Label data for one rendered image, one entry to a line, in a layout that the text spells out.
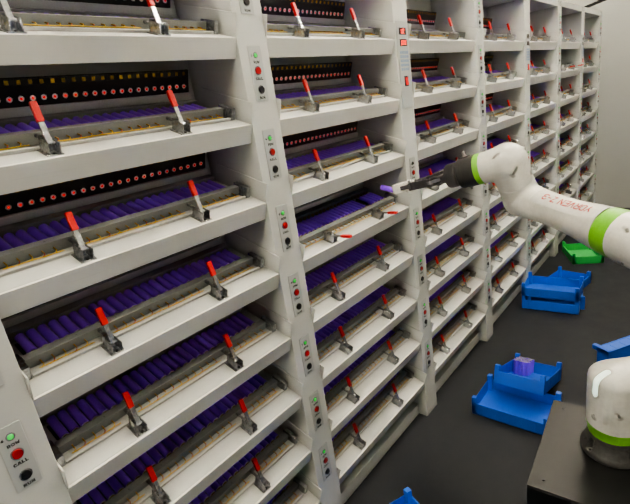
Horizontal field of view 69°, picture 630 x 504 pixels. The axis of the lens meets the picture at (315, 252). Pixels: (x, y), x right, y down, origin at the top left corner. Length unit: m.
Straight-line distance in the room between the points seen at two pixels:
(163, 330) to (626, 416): 1.11
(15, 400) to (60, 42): 0.60
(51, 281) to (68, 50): 0.39
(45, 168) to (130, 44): 0.28
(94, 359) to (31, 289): 0.19
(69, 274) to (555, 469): 1.24
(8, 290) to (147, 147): 0.35
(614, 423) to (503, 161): 0.72
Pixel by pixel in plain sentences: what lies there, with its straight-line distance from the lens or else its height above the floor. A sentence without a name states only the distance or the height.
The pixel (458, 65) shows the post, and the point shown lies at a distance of 2.35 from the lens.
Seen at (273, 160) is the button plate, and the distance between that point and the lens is 1.17.
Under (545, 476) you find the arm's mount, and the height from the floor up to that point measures 0.35.
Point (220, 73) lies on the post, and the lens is 1.20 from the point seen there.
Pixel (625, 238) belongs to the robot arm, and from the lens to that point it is 1.17.
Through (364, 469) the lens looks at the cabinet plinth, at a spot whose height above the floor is 0.04.
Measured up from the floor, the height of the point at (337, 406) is 0.37.
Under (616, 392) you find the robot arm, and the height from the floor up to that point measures 0.58.
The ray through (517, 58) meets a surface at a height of 1.42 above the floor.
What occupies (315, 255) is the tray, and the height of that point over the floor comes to 0.93.
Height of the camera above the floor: 1.33
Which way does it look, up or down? 17 degrees down
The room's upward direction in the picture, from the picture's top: 9 degrees counter-clockwise
